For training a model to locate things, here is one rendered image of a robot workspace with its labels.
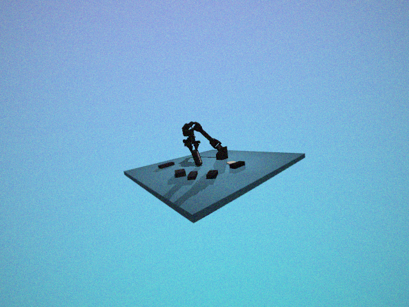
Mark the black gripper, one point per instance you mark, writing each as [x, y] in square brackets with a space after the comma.
[191, 143]

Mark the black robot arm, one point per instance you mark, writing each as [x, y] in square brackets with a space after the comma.
[190, 132]

